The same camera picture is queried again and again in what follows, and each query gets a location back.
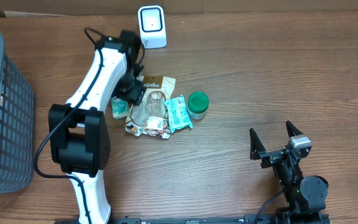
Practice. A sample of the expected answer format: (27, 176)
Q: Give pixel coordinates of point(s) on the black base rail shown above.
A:
(247, 219)

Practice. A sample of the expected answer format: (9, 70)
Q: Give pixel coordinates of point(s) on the green lid jar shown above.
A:
(198, 103)

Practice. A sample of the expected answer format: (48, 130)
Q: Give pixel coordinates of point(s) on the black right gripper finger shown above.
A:
(256, 146)
(292, 130)

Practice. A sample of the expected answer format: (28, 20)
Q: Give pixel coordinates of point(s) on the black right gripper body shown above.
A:
(270, 158)

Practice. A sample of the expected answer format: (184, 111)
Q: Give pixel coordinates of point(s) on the teal snack packet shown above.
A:
(178, 117)

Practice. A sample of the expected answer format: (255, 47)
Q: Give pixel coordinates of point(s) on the cardboard backdrop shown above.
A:
(123, 7)

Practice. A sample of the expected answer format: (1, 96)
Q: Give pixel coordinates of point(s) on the grey plastic mesh basket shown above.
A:
(17, 117)

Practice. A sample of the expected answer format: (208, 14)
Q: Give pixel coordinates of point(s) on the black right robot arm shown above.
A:
(303, 194)

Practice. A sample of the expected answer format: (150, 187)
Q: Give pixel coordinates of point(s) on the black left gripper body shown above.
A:
(130, 88)

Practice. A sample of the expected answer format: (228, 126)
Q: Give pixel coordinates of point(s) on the small teal tissue pack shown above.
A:
(120, 108)

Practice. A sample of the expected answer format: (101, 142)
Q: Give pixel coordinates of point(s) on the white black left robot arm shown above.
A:
(78, 146)

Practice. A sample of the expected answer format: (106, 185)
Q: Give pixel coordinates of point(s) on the brown beige snack pouch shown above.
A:
(150, 117)

